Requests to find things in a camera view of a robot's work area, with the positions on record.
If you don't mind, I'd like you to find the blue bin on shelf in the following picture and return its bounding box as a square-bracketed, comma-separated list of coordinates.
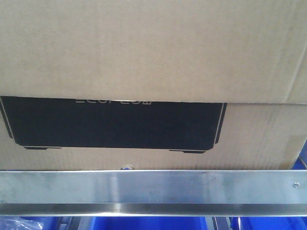
[291, 135, 307, 170]

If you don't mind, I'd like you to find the large brown cardboard box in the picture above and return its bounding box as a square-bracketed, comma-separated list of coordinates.
[0, 0, 307, 170]

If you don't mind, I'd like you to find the blue plastic bin right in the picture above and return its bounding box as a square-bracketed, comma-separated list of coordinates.
[230, 217, 307, 230]

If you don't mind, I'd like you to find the blue plastic bin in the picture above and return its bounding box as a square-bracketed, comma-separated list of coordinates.
[230, 217, 307, 230]
[4, 216, 58, 230]
[90, 217, 208, 230]

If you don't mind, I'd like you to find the metal shelf front rail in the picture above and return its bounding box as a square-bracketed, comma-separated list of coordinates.
[0, 170, 307, 217]

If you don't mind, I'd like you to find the clear plastic bag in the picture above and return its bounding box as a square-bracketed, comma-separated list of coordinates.
[0, 217, 44, 230]

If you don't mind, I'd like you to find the blue plastic bin left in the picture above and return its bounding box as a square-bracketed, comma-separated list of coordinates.
[4, 216, 58, 230]

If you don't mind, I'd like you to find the blue plastic bin middle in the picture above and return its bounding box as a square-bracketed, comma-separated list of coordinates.
[90, 217, 208, 230]

